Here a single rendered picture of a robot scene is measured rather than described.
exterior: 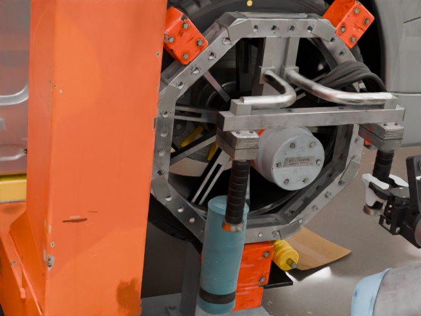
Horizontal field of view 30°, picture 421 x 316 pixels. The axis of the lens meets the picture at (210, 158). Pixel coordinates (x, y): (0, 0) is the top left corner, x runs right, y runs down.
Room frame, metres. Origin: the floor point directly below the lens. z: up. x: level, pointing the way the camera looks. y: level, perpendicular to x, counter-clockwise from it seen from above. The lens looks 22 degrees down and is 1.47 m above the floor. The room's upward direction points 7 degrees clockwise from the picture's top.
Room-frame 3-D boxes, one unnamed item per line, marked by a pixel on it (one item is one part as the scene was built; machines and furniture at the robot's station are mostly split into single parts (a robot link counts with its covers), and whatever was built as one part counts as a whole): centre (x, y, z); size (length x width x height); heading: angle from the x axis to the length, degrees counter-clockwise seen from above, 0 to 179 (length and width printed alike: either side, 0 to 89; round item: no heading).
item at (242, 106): (1.53, -0.07, 1.03); 0.19 x 0.18 x 0.11; 27
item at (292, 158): (1.62, -0.14, 0.85); 0.21 x 0.14 x 0.14; 27
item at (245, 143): (1.42, -0.05, 0.93); 0.09 x 0.05 x 0.05; 27
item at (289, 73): (1.62, -0.25, 1.03); 0.19 x 0.18 x 0.11; 27
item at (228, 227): (1.40, -0.06, 0.83); 0.04 x 0.04 x 0.16
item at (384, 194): (1.48, -0.37, 0.83); 0.09 x 0.05 x 0.02; 35
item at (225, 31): (1.68, -0.11, 0.85); 0.54 x 0.07 x 0.54; 117
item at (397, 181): (1.55, -0.39, 0.81); 0.09 x 0.03 x 0.06; 18
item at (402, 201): (1.44, -0.42, 0.80); 0.12 x 0.08 x 0.09; 27
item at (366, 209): (1.55, -0.36, 0.83); 0.04 x 0.04 x 0.16
